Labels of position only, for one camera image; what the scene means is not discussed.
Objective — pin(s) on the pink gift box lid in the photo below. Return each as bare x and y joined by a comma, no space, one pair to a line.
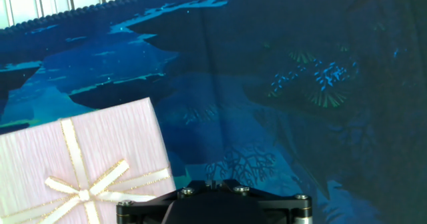
100,140

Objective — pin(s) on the colourful landscape tablecloth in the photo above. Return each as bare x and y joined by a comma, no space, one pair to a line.
267,84

